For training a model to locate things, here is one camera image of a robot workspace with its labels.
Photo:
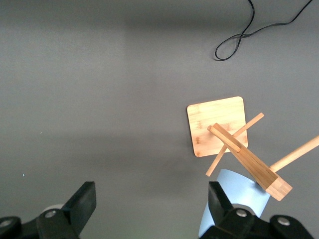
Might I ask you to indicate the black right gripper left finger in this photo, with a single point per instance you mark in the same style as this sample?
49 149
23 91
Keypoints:
79 204

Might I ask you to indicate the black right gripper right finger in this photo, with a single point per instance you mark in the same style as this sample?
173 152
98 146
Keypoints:
219 209

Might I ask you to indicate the light blue cup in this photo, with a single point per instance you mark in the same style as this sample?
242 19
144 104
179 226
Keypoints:
236 189

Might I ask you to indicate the wooden mug tree stand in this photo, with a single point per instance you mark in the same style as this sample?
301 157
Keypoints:
214 117

